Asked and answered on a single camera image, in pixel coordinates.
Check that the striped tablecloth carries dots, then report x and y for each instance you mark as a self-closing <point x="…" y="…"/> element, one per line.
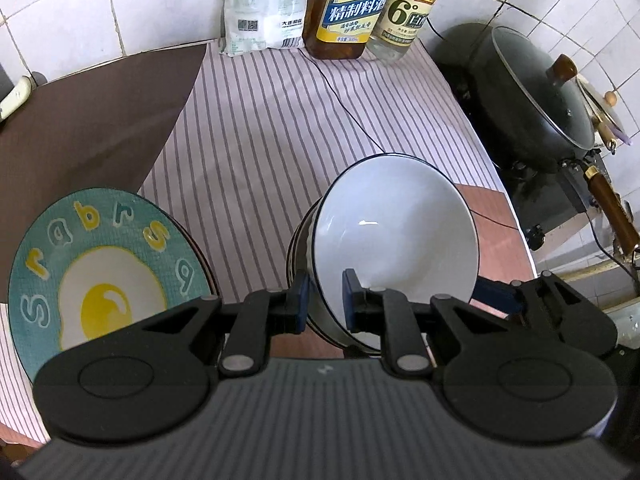
<point x="260" y="135"/>

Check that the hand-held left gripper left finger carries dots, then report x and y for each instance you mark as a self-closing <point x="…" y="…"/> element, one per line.
<point x="301" y="305"/>

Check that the cooking wine bottle yellow label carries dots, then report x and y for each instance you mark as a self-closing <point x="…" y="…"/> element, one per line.
<point x="350" y="15"/>

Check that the cream cutting board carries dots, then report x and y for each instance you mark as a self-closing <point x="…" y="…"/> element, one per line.
<point x="17" y="97"/>

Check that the dark wok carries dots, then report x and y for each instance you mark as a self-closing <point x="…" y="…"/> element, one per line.
<point x="470" y="60"/>

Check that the brown table mat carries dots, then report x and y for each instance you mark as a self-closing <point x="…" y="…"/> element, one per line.
<point x="100" y="130"/>

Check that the white ribbed bowl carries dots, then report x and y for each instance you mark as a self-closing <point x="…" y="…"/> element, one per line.
<point x="306" y="232"/>
<point x="291" y="260"/>
<point x="395" y="225"/>

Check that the blue fried egg plate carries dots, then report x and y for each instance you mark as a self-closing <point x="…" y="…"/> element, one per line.
<point x="115" y="270"/>

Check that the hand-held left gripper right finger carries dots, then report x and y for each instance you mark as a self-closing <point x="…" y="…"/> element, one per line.
<point x="350" y="302"/>

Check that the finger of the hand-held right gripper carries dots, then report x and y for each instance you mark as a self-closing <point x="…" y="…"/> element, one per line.
<point x="495" y="297"/>

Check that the clear vinegar bottle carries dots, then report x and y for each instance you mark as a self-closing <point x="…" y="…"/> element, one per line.
<point x="400" y="25"/>

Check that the black gas stove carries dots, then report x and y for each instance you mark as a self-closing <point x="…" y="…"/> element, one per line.
<point x="525" y="200"/>

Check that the white salt bag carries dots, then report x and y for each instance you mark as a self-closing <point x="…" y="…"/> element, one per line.
<point x="260" y="10"/>

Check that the glass wok lid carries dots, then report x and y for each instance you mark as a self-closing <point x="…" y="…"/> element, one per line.
<point x="540" y="90"/>

